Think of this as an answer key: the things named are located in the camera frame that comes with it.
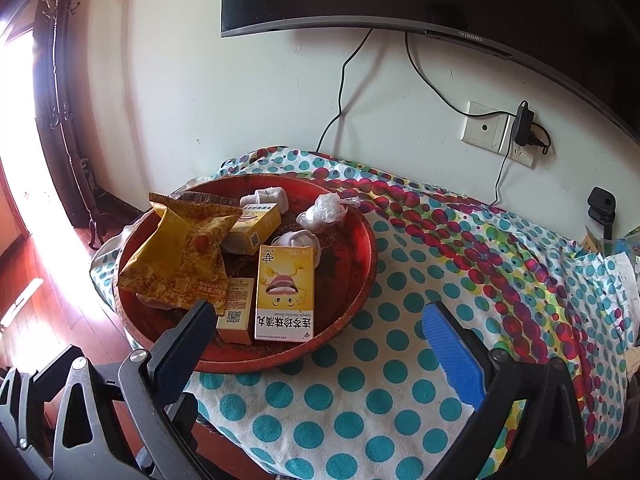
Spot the yellow snack packet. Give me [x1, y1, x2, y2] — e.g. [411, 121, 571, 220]
[117, 192, 244, 311]

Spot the small tan medicine box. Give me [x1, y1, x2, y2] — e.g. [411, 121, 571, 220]
[215, 277, 257, 345]

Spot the black adapter cable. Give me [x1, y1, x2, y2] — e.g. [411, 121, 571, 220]
[492, 147, 516, 206]

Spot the round red tray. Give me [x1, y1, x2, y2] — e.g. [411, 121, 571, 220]
[115, 175, 377, 375]

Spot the white stained cloth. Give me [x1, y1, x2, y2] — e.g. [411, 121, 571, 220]
[605, 254, 640, 312]

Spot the black clamp mount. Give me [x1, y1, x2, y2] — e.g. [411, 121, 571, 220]
[585, 186, 617, 242]

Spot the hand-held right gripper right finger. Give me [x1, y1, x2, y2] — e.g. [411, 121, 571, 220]
[421, 301, 588, 480]

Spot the colourful polka dot blanket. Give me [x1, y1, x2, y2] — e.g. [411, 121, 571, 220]
[90, 146, 640, 480]

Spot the black power adapter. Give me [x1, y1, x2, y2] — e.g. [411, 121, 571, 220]
[512, 101, 534, 147]

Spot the white power socket plate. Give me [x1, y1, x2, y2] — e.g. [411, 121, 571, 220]
[506, 144, 536, 169]

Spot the dark wooden coat rack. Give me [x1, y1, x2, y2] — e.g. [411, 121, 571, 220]
[32, 0, 121, 251]

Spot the thin black hanging cable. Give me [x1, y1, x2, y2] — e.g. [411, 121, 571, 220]
[315, 30, 374, 154]

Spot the clear plastic bag of packets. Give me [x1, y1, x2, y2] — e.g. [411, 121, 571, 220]
[607, 229, 640, 262]

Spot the clear plastic item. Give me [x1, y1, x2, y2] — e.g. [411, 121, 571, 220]
[295, 192, 361, 234]

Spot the brown cardboard box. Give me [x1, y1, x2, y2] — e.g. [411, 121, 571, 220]
[582, 226, 609, 256]

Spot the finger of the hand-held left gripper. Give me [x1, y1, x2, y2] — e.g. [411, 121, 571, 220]
[0, 345, 78, 480]

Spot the yellow medicine box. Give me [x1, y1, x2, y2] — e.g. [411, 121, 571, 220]
[254, 245, 317, 344]
[222, 202, 282, 256]

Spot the white coaxial wall plate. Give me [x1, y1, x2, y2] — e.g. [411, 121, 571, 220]
[460, 101, 514, 154]

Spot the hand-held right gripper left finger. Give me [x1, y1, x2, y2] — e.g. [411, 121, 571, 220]
[52, 299, 217, 480]

